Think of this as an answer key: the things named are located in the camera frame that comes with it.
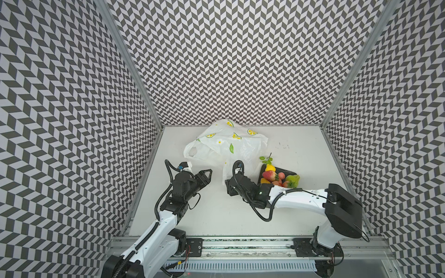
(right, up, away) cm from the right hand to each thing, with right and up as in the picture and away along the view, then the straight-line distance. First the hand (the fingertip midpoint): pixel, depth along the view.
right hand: (230, 185), depth 82 cm
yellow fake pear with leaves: (+20, +11, +11) cm, 26 cm away
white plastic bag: (-2, +21, +12) cm, 24 cm away
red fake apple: (+20, +4, +4) cm, 21 cm away
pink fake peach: (+27, +3, +9) cm, 29 cm away
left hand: (-10, +6, 0) cm, 11 cm away
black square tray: (+27, +5, +14) cm, 30 cm away
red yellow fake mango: (+23, +1, +2) cm, 24 cm away
